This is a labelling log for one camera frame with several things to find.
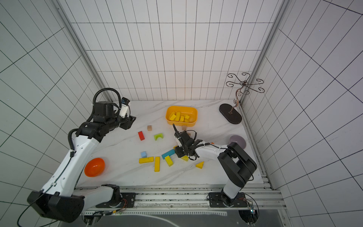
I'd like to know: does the yellow long block diagonal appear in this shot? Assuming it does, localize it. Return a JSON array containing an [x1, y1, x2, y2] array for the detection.
[[175, 112, 181, 122]]

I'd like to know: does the yellow short block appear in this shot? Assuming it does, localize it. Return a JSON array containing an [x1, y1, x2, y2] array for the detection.
[[164, 156, 174, 167]]

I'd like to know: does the purple bowl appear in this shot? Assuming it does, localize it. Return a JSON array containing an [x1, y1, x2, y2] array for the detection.
[[229, 135, 247, 149]]

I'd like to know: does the green arch block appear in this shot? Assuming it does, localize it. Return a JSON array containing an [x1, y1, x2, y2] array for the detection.
[[154, 133, 164, 141]]

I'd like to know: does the orange bowl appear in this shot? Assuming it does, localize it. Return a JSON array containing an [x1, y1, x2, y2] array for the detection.
[[84, 158, 105, 177]]

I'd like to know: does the black metal hook stand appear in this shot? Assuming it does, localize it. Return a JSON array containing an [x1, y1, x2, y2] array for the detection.
[[219, 72, 265, 124]]

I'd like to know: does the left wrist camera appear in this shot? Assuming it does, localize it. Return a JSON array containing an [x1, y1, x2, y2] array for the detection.
[[119, 97, 130, 118]]

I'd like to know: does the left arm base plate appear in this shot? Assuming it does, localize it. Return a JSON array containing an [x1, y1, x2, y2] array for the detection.
[[95, 193, 136, 209]]

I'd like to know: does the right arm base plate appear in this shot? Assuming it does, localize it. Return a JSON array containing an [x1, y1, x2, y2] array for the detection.
[[207, 192, 249, 208]]

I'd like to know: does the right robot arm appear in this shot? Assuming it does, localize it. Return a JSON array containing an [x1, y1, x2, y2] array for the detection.
[[174, 130, 257, 206]]

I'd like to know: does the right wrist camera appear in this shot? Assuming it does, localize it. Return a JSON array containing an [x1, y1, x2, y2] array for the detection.
[[175, 133, 182, 147]]

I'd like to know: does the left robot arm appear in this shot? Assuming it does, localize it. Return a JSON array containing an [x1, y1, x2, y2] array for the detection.
[[27, 88, 136, 223]]

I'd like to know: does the aluminium rail frame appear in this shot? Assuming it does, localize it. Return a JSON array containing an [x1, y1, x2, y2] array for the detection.
[[82, 175, 287, 216]]

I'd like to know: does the yellow triangle block right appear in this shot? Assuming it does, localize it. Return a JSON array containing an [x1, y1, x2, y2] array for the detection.
[[195, 161, 204, 169]]

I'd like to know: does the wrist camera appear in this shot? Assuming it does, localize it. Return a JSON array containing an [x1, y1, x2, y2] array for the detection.
[[119, 97, 130, 118], [175, 133, 182, 147]]

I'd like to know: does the teal long block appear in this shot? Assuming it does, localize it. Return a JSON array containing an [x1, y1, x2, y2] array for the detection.
[[162, 149, 175, 159]]

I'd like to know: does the light blue small cube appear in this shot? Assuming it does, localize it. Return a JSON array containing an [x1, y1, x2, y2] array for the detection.
[[141, 151, 147, 158]]

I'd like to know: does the red block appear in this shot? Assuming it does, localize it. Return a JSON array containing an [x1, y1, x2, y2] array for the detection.
[[138, 131, 145, 141]]

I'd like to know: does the yellow plastic tub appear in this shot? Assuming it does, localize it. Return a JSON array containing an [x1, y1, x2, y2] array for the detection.
[[165, 106, 198, 127]]

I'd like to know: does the yellow long block upright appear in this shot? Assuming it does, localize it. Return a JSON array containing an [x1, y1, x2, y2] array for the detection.
[[154, 157, 160, 172]]

